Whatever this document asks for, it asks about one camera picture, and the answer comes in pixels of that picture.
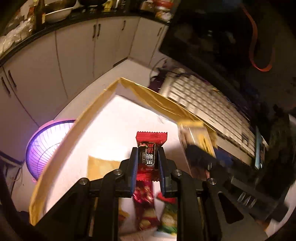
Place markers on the green snack bag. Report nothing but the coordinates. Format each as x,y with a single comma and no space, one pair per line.
168,221

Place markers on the tall red snack packet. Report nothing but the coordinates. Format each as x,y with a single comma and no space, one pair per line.
143,200

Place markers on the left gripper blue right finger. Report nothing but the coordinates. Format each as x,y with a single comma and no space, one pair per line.
164,173

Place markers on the beige mechanical keyboard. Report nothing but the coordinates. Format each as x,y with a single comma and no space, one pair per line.
211,106

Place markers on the salted egg yolk biscuit pack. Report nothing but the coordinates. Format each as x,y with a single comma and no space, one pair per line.
197,142

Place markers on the dark glass bottle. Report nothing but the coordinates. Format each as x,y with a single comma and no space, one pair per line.
40,15

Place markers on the purple glowing fan heater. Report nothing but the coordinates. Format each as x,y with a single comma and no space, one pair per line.
43,144

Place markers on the red black candy bar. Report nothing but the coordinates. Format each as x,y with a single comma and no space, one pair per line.
148,144

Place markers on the gold cardboard box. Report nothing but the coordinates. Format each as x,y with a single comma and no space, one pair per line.
107,130

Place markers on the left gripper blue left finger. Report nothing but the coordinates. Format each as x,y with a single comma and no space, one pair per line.
132,170

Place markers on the black computer monitor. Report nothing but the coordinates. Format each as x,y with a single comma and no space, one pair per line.
245,48

